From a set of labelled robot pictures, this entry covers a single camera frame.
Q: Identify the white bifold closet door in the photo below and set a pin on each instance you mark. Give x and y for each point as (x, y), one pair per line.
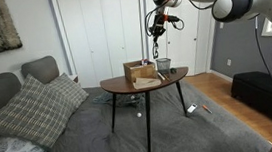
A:
(187, 47)
(105, 35)

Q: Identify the green glossy plastic tool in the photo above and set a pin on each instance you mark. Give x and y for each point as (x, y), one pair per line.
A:
(174, 71)

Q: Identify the white flat stick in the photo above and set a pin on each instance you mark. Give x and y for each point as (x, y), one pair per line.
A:
(161, 76)

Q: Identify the yellow pencil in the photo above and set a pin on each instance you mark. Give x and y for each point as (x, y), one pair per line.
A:
(167, 77)

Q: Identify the brown cardboard box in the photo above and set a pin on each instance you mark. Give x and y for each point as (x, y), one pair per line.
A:
(139, 74)

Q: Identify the dark wooden side table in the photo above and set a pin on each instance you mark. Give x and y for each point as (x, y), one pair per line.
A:
(123, 84)

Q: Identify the white wall outlet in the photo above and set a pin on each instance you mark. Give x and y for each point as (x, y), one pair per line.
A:
(229, 62)

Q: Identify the small orange pen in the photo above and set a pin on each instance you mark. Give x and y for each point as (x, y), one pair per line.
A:
(207, 109)

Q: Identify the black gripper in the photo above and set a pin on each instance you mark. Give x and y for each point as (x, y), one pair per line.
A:
(157, 25)

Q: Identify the white light switch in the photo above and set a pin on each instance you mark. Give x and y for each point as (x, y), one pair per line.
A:
(222, 25)

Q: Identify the grey plaid pillow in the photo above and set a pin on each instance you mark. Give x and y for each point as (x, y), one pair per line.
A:
(72, 92)
(29, 113)

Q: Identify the black ottoman bench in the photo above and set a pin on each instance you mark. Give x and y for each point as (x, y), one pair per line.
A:
(261, 90)

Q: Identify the white remote control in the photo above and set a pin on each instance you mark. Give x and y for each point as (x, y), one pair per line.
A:
(192, 108)

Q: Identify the small white ball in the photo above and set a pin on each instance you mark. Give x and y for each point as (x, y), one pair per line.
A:
(139, 114)

